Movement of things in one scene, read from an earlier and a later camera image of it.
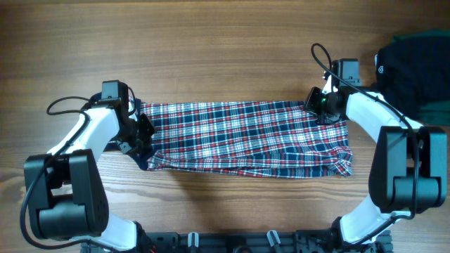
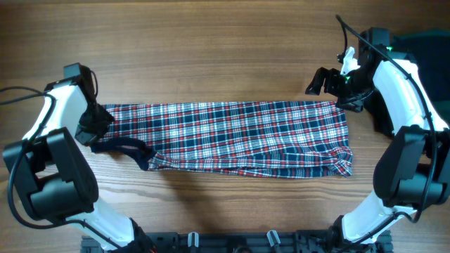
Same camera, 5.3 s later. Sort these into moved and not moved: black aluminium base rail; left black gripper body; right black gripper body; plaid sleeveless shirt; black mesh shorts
Moved: left black gripper body; right black gripper body
Not moved: black aluminium base rail; plaid sleeveless shirt; black mesh shorts
